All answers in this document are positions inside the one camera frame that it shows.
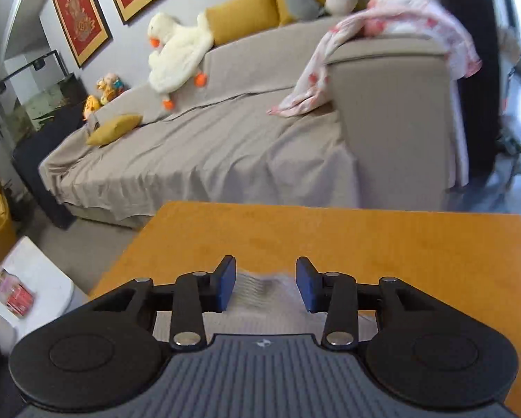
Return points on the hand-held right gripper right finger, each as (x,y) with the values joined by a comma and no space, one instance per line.
(306,285)

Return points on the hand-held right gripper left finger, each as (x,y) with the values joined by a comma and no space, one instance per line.
(225,285)

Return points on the grey striped sweater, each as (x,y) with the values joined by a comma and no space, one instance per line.
(264,309)

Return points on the grey sofa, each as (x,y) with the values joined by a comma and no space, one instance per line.
(243,152)

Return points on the white side table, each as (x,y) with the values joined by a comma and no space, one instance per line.
(38,270)

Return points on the small yellow pillow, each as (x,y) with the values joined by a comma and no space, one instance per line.
(112,129)

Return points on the black cabinet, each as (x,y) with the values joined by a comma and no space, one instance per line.
(38,165)

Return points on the yellow plush toy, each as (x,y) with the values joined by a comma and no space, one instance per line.
(91,106)

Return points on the colourful small plush toys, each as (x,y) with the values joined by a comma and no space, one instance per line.
(110,89)

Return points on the white goose plush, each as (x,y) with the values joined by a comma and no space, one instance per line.
(177,52)

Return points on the glass fish tank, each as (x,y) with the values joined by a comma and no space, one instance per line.
(29,104)

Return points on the large yellow cushion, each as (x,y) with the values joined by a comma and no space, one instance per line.
(243,13)

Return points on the pink printed blanket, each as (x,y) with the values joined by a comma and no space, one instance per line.
(417,13)

